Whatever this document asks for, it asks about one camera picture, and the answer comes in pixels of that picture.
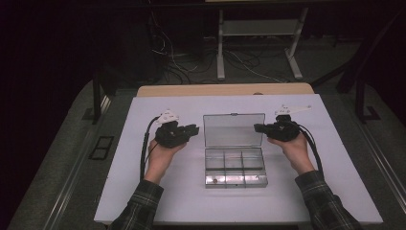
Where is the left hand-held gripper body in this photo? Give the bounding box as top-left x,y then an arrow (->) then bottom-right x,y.
155,109 -> 190,149

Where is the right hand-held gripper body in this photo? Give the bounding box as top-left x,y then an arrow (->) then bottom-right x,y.
269,104 -> 312,143

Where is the person's right hand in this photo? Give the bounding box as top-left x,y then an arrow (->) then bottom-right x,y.
267,133 -> 316,176

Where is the thin white floor cable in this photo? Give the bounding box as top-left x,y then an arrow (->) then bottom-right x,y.
228,49 -> 283,83
151,11 -> 199,74

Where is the dark diagonal stand leg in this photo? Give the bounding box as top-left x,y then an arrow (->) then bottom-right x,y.
336,9 -> 406,94

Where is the aluminium rail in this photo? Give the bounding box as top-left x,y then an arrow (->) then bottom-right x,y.
348,114 -> 406,205
41,95 -> 113,230

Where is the grey metal stand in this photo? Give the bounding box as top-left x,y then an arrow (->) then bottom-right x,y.
215,8 -> 310,81

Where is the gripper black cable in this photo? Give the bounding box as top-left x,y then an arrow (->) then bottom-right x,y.
291,120 -> 325,178
139,116 -> 161,181

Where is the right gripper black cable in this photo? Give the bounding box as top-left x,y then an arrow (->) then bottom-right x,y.
291,120 -> 325,178

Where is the person's left hand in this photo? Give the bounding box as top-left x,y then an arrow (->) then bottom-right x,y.
143,138 -> 188,186

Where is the transparent grey compartment box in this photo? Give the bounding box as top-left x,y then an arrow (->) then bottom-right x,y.
202,112 -> 269,190

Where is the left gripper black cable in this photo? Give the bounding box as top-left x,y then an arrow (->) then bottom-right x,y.
139,116 -> 161,181

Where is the black metal stand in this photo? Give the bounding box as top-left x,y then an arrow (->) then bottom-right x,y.
355,78 -> 381,125

